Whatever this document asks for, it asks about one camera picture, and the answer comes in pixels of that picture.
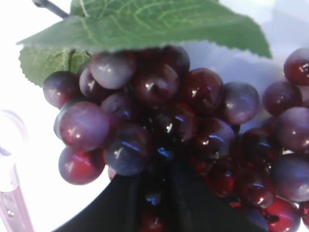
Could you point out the pink scissors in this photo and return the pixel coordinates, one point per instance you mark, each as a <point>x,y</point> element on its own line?
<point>13,144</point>

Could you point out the purple artificial grape bunch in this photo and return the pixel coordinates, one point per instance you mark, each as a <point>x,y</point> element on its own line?
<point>144,85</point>

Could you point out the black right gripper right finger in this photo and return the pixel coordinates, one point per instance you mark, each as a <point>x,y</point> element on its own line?
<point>197,209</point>

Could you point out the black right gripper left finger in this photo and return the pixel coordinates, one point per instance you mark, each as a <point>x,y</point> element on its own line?
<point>114,210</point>

